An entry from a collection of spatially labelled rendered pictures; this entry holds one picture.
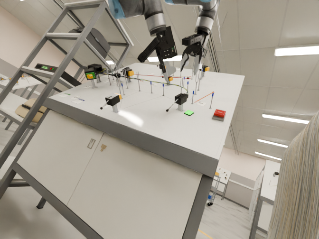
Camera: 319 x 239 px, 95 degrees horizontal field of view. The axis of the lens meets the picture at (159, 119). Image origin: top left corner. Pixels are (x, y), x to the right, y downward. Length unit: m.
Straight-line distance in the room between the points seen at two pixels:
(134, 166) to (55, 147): 0.56
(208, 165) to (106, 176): 0.48
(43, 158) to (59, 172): 0.18
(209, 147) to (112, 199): 0.48
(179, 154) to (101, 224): 0.45
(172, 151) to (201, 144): 0.12
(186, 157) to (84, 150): 0.57
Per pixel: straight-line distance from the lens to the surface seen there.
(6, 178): 1.40
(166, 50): 0.66
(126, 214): 0.74
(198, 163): 0.60
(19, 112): 1.57
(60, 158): 1.04
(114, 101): 0.84
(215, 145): 0.65
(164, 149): 0.63
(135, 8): 0.64
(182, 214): 0.66
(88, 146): 0.91
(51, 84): 1.38
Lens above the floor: 0.79
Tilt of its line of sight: 13 degrees up
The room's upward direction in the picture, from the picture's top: 23 degrees clockwise
